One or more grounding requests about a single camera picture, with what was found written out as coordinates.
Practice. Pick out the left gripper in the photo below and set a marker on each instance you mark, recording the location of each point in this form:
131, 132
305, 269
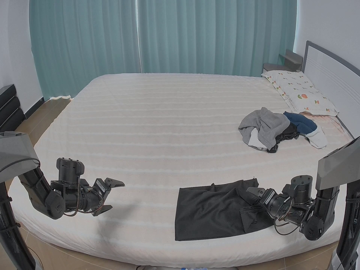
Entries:
90, 198

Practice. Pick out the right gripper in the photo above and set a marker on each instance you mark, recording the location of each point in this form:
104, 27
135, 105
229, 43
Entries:
277, 204

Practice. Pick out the black trousers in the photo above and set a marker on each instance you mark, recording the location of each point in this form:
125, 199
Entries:
211, 212

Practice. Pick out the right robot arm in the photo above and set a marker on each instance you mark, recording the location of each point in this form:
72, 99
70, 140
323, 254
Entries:
326, 170

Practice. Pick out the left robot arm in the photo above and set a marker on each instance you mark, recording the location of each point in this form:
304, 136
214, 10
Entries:
42, 193

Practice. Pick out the pile of clothes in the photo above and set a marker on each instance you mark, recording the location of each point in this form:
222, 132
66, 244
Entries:
265, 122

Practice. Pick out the bed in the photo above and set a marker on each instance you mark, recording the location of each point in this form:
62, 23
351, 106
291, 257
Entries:
168, 122

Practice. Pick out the white printed pillow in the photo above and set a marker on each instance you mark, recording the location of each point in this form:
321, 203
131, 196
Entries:
301, 89

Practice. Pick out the grey bedside table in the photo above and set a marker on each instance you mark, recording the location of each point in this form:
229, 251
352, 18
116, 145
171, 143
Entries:
274, 67

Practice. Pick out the black chest of drawers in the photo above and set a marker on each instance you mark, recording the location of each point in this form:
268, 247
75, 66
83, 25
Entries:
9, 105

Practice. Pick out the blue-green curtain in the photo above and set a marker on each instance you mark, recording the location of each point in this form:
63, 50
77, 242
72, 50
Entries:
84, 38
219, 27

